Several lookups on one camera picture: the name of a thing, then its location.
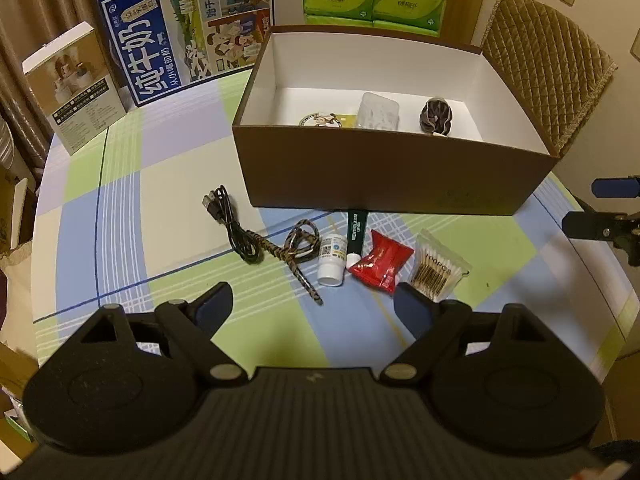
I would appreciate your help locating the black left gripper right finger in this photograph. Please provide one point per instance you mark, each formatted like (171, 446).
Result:
(501, 381)

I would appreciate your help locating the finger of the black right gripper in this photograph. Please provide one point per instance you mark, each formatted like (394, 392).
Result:
(628, 187)
(620, 229)

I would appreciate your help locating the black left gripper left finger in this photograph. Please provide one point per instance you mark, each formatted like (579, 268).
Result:
(124, 381)

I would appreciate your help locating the cotton swab bag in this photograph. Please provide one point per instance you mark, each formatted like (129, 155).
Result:
(437, 269)

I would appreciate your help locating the red snack packet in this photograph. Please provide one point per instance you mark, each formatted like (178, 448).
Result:
(379, 268)

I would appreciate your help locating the leopard print hair clip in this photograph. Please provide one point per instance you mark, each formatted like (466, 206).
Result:
(301, 245)

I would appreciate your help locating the white medicine bottle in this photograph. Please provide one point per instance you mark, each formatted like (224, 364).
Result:
(332, 260)

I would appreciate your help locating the dark green lip balm tube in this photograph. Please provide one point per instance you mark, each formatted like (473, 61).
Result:
(356, 230)

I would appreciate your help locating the quilted tan chair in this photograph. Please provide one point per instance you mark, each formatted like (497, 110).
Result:
(556, 71)

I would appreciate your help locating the checked tablecloth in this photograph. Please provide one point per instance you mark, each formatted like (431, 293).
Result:
(122, 222)

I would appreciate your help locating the cardboard boxes beside table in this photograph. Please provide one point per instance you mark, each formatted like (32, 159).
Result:
(18, 341)

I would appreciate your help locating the brown cardboard storage box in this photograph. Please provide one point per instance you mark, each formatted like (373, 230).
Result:
(491, 160)

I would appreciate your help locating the white product box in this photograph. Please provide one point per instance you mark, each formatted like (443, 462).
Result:
(73, 86)

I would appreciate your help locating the blue milk carton box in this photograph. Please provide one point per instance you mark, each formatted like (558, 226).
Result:
(165, 46)

